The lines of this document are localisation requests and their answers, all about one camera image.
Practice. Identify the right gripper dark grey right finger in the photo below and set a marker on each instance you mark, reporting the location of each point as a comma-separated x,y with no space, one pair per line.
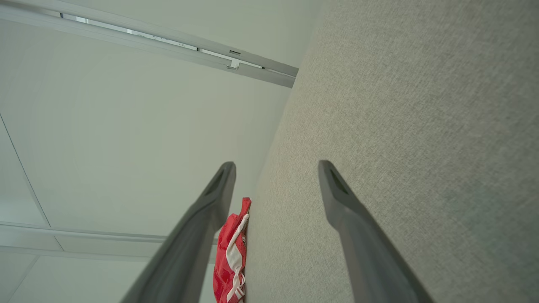
370,261

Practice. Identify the grey fabric sofa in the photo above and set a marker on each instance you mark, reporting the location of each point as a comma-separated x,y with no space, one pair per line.
421,126

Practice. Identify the grey metal rail strip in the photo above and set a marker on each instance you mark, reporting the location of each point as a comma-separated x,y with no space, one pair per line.
147,40

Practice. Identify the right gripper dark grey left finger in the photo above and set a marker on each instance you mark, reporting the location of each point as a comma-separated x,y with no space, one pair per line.
189,252

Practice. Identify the red garment with white stripe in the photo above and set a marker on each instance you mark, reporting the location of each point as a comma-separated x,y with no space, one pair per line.
223,242

